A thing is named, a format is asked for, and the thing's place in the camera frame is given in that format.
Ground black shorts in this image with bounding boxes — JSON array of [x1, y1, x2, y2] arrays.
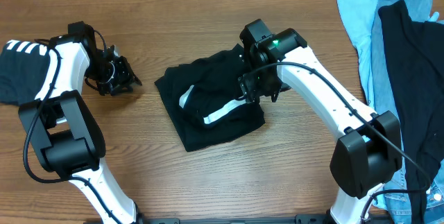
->
[[155, 44, 265, 152]]

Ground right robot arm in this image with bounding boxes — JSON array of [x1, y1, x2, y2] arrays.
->
[[239, 20, 402, 223]]

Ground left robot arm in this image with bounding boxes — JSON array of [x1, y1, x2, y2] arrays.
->
[[19, 35, 144, 223]]

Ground folded black shirt white letters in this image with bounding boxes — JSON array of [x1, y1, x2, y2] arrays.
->
[[1, 40, 50, 105]]

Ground light blue shirt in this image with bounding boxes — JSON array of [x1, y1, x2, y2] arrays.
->
[[336, 0, 390, 113]]

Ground black garment in pile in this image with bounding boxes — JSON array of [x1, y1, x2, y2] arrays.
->
[[377, 0, 444, 224]]

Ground blue denim jeans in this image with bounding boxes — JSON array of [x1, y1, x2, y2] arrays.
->
[[371, 0, 443, 223]]

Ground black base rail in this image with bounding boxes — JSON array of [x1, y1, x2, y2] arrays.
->
[[144, 214, 334, 224]]

